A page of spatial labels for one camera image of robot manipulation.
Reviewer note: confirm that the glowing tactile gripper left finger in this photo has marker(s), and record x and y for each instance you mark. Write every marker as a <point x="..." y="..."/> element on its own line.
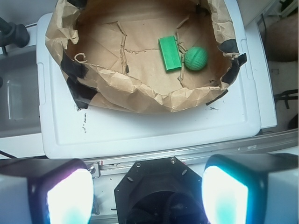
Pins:
<point x="45" y="191"/>

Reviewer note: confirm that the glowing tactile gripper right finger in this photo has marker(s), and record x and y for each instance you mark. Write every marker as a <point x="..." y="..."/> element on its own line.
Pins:
<point x="251" y="188"/>

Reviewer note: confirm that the green rectangular block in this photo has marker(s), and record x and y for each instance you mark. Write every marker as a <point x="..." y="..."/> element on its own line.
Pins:
<point x="170" y="53"/>

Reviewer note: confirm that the white plastic bin lid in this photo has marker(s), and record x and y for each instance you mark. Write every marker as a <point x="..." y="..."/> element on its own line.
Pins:
<point x="69" y="132"/>

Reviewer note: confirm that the clear plastic container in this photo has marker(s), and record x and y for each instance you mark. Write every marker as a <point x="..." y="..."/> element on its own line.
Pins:
<point x="19" y="93"/>

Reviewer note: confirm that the green dimpled ball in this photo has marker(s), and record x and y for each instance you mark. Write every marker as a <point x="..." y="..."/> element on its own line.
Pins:
<point x="196" y="58"/>

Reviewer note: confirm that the crumpled brown paper liner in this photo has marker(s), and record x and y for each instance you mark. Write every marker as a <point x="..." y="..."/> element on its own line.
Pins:
<point x="109" y="55"/>

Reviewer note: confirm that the black clamp knob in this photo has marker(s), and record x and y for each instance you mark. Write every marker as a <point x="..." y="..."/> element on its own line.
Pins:
<point x="11" y="33"/>

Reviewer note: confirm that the black octagonal mount plate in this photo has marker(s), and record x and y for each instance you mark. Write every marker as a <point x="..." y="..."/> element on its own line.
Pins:
<point x="160" y="191"/>

